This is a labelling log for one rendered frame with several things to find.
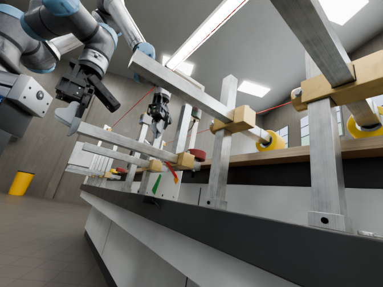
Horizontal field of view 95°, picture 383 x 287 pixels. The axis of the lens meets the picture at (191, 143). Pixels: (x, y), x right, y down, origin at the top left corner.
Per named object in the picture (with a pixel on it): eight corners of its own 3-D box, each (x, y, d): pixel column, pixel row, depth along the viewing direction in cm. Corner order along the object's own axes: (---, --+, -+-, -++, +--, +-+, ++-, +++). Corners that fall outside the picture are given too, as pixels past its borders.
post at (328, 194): (345, 271, 23) (321, 13, 38) (314, 261, 25) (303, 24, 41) (353, 269, 24) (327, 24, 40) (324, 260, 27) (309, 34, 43)
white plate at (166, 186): (175, 201, 56) (181, 170, 60) (144, 195, 77) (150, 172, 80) (176, 201, 57) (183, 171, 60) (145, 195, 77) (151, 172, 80)
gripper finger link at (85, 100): (72, 119, 48) (84, 93, 51) (80, 121, 49) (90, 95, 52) (74, 114, 45) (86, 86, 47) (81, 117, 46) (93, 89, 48)
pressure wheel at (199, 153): (190, 175, 64) (195, 146, 68) (178, 175, 70) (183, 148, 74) (206, 180, 68) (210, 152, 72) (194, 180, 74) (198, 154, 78)
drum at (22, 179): (28, 196, 596) (37, 173, 620) (19, 196, 553) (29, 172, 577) (12, 193, 588) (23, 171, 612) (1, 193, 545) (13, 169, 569)
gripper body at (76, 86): (53, 100, 49) (70, 66, 53) (87, 113, 54) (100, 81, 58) (53, 89, 43) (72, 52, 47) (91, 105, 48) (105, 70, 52)
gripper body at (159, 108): (145, 115, 81) (150, 93, 85) (155, 123, 89) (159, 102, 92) (159, 114, 78) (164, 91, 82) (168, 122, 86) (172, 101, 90)
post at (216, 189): (211, 232, 42) (231, 72, 57) (202, 229, 45) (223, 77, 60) (221, 233, 44) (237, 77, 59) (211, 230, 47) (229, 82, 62)
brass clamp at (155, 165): (150, 168, 80) (153, 158, 82) (139, 170, 91) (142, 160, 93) (162, 172, 84) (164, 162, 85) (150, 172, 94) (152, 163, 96)
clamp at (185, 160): (181, 165, 61) (184, 151, 63) (163, 167, 72) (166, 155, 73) (194, 169, 64) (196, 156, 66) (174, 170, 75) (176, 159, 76)
